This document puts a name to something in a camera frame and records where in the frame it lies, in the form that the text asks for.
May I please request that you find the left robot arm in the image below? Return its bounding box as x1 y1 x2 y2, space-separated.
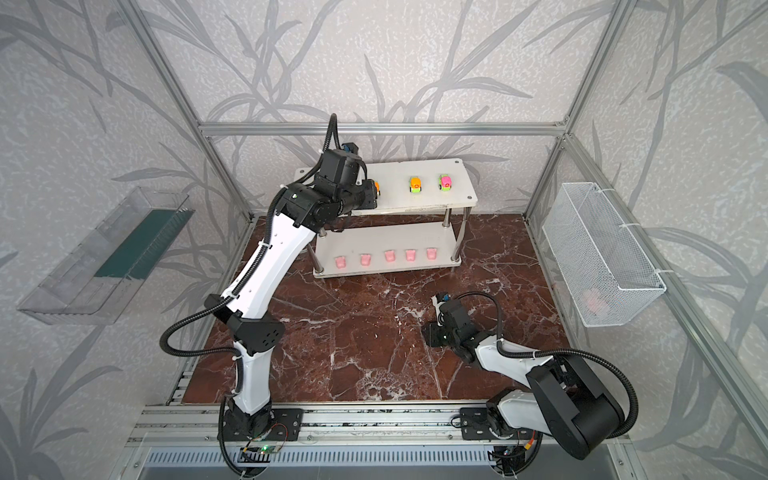
206 143 378 421

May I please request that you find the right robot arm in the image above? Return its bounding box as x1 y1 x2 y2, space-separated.
422 293 639 460

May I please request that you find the white two-tier shelf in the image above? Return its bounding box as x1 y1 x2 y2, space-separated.
309 158 478 279

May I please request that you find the pink item in basket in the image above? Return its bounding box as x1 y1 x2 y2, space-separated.
583 288 610 316

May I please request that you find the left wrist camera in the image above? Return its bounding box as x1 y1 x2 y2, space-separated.
341 142 359 155

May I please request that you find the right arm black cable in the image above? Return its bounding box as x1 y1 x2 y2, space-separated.
449 291 640 439

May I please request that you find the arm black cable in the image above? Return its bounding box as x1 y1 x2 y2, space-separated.
449 291 640 439
159 112 340 478

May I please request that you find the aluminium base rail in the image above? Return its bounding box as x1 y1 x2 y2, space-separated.
128 400 631 448

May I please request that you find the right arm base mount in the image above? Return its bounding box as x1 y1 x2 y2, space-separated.
455 407 533 441

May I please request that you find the white wire mesh basket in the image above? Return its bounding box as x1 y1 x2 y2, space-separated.
542 182 666 327

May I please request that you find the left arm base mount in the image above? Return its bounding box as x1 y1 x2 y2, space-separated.
217 407 304 442

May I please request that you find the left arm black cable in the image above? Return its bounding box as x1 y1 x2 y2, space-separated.
159 112 340 478

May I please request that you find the clear plastic wall bin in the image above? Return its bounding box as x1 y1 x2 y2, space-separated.
18 187 194 325

